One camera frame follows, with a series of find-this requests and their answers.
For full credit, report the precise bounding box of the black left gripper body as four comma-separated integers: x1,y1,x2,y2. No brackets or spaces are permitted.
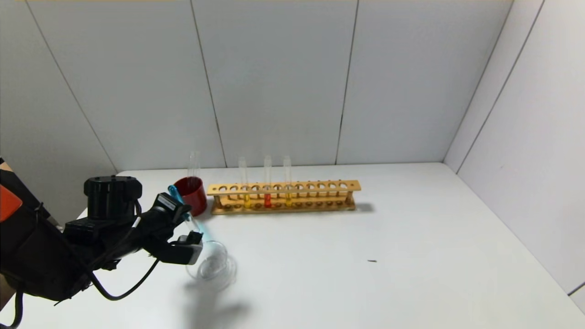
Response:
138,192,184,250

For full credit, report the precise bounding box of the glass test tube blue pigment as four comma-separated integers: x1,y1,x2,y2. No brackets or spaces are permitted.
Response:
168,185,213,243

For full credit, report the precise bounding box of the glass test tube yellow pigment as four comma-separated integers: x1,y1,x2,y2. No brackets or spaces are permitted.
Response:
283,155,293,207
238,157,251,209

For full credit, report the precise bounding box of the glass test tube red pigment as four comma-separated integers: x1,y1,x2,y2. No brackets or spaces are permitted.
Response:
263,155,273,208

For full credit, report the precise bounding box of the wooden test tube rack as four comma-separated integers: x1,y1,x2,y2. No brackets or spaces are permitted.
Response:
207,180,362,215

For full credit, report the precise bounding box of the dark red plastic cup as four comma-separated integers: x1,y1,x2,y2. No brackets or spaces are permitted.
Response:
174,176,207,217

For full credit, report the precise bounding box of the clear glass beaker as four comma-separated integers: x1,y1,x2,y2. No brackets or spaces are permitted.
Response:
185,241,229,280

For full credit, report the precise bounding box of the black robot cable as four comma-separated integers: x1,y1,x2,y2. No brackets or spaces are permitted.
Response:
82,256,160,301

